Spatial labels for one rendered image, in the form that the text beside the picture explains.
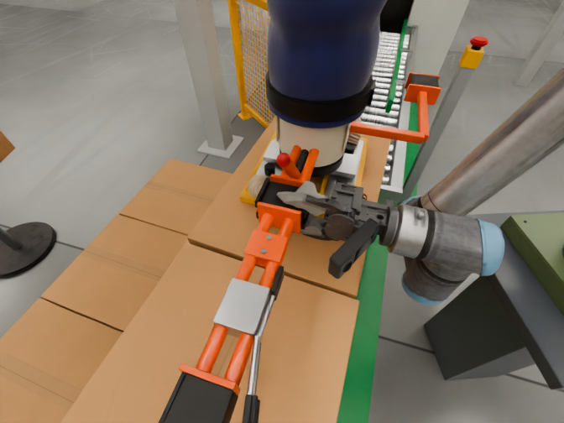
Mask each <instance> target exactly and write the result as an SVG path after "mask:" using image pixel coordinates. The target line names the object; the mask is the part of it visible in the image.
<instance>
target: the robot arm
mask: <svg viewBox="0 0 564 423"><path fill-rule="evenodd" d="M563 144H564V67H563V68H562V69H561V70H560V71H558V72H557V73H556V74H555V75H554V76H553V77H552V78H551V79H550V80H549V81H548V82H547V83H546V84H545V85H544V86H543V87H542V88H541V89H540V90H538V91H537V92H536V93H535V94H534V95H533V96H532V97H531V98H530V99H529V100H527V101H526V102H525V103H524V104H523V105H522V106H521V107H520V108H519V109H517V110H516V111H515V112H514V113H513V114H512V115H511V116H510V117H509V118H507V119H506V120H505V121H504V122H503V123H502V124H501V125H500V126H499V127H498V128H496V129H495V130H494V131H493V132H492V133H491V134H490V135H489V136H488V137H487V138H486V139H485V140H484V141H482V143H481V144H480V145H479V146H478V147H476V148H475V149H474V150H473V151H472V152H471V153H470V154H469V155H468V156H466V157H465V158H464V159H463V160H462V161H461V162H460V163H459V164H458V165H456V166H455V167H454V168H453V169H452V170H451V171H450V172H449V173H448V174H447V175H445V176H444V177H443V178H442V179H441V180H440V181H439V182H438V183H437V184H435V185H434V186H433V187H432V188H431V189H430V190H429V191H428V192H426V193H425V194H424V195H422V196H412V197H410V198H409V199H406V200H405V201H403V202H402V203H401V204H400V205H398V206H397V207H396V208H394V201H393V200H389V199H386V202H385V203H384V204H382V203H377V202H373V201H367V196H366V195H365V194H363V189H364V187H360V186H355V185H348V184H343V183H339V182H337V183H336V185H335V186H334V189H332V195H331V199H330V198H326V197H324V196H322V195H320V194H318V193H317V192H316V187H315V185H314V184H313V183H312V182H310V181H305V182H304V183H303V184H302V185H301V186H300V187H299V188H298V190H297V191H296V192H289V191H284V192H278V193H277V197H278V198H279V199H280V200H282V202H283V203H284V204H290V205H292V206H295V207H297V208H302V209H305V210H307V211H308V212H309V213H310V215H309V217H308V220H307V224H306V226H305V230H303V229H300V233H302V234H303V235H306V236H308V237H311V238H315V239H319V240H325V241H331V240H334V241H338V240H342V241H346V242H345V243H344V244H343V245H342V246H341V247H340V248H339V249H338V250H337V251H336V252H335V253H333V254H332V256H331V257H330V258H329V264H328V273H329V274H331V275H332V276H333V277H335V278H336V279H340V278H341V277H342V276H343V275H344V273H346V272H347V271H348V270H349V269H350V268H351V267H352V265H353V264H354V262H355V261H356V260H357V259H358V258H359V257H360V256H361V255H362V254H363V252H364V251H365V250H366V249H367V248H368V247H369V246H370V245H371V244H372V243H373V241H374V240H375V238H376V236H377V235H379V245H383V246H386V247H387V249H388V251H389V252H390V253H393V254H398V255H401V256H404V259H405V267H406V271H405V272H404V273H403V275H402V280H401V282H402V286H403V289H404V290H405V293H406V294H407V295H408V296H409V297H410V298H411V299H413V300H415V301H416V302H419V303H421V304H423V305H427V306H434V305H438V304H440V303H442V302H443V301H444V300H447V299H448V298H449V297H450V295H451V293H452V292H453V291H454V290H455V289H456V288H457V287H458V286H460V285H461V284H462V283H463V282H464V281H465V280H466V279H467V278H468V277H469V276H470V275H471V274H472V273H475V274H478V275H480V276H484V275H485V276H490V275H492V274H494V273H495V272H496V271H497V270H498V269H499V266H500V265H501V263H502V260H503V257H504V238H503V234H502V232H501V230H500V228H499V227H498V226H496V225H495V224H493V223H490V222H484V221H481V220H480V219H478V218H476V219H472V218H468V217H465V216H466V215H467V214H468V213H469V212H471V211H472V210H474V209H475V208H476V207H478V206H480V205H481V204H482V203H484V202H485V201H486V200H487V199H489V198H490V197H491V196H493V195H495V194H496V193H497V192H499V191H500V190H502V189H503V188H505V186H507V185H508V184H509V183H511V182H512V181H514V180H515V179H517V178H518V177H519V176H521V175H523V174H524V173H525V172H526V171H527V170H529V169H530V168H532V167H533V166H534V165H536V164H538V163H539V162H540V161H542V160H543V159H544V158H545V157H547V156H548V155H549V154H551V153H552V152H554V151H555V150H557V149H558V148H560V147H561V146H562V145H563ZM342 185H343V186H342ZM346 186H347V187H346ZM350 187H352V188H350ZM354 188H356V189H354ZM363 196H366V199H365V198H364V197H363ZM363 199H365V200H363ZM324 213H325V215H324V218H323V217H315V216H318V215H321V214H324ZM314 215H315V216H314ZM325 220H326V222H325Z"/></svg>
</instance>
